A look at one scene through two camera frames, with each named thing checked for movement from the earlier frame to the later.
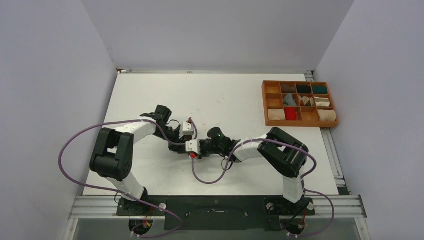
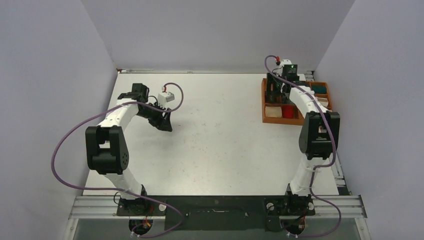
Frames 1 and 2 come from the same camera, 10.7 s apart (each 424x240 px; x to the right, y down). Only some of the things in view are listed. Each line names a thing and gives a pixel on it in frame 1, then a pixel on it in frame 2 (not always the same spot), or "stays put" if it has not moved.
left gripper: (177, 148) -> (157, 123)
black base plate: (246, 213) stays put
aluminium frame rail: (345, 205) stays put
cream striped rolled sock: (321, 102) stays put
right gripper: (202, 141) -> (271, 80)
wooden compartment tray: (301, 104) stays put
